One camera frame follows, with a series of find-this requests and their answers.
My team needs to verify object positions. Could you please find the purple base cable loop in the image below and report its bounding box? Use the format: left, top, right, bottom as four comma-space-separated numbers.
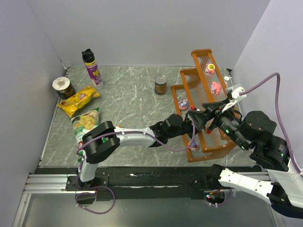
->
75, 185, 116, 215

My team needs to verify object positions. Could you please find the green Chuba cassava chips bag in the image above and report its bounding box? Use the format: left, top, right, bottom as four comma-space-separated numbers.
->
70, 107, 99, 148

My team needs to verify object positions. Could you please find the yellow snack bag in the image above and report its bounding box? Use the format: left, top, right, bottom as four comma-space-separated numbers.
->
56, 86, 99, 117

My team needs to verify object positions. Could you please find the purple insect spray can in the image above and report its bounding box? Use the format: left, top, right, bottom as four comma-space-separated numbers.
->
81, 49, 104, 89

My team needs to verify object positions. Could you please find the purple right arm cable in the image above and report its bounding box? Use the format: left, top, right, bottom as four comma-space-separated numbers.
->
239, 72, 303, 175

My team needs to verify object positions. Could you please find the purple figure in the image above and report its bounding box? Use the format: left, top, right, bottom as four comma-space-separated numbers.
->
188, 140, 198, 151

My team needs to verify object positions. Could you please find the chips tube with white lid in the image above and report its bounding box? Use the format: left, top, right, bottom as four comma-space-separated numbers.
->
52, 77, 76, 99

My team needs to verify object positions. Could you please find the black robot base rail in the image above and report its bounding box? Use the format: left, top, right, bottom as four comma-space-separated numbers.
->
35, 165, 226, 201

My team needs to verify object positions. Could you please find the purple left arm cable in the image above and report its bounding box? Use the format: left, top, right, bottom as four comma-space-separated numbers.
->
75, 118, 196, 190

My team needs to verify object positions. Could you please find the orange tiered display shelf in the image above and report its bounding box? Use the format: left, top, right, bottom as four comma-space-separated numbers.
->
170, 49, 236, 162

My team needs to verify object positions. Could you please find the pink figure with green hat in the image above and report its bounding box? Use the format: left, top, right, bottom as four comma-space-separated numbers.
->
205, 63, 215, 77

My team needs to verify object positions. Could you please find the pink pig figure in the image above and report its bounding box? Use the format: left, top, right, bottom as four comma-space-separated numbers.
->
210, 81, 222, 95

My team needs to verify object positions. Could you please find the brown tin can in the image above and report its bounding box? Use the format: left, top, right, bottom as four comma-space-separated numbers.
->
155, 75, 167, 95

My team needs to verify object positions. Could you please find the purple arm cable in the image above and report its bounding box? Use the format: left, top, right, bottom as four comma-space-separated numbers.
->
239, 72, 303, 175
75, 118, 196, 190

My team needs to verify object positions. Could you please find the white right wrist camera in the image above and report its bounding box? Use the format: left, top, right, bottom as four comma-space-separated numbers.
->
222, 84, 247, 112

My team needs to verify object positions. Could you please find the purple bunny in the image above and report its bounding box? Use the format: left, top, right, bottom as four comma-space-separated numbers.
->
178, 98, 189, 110

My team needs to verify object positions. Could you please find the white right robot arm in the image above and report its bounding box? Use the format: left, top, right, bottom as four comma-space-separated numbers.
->
198, 101, 303, 219

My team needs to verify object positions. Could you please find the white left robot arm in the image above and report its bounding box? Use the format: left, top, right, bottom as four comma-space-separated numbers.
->
77, 110, 208, 183

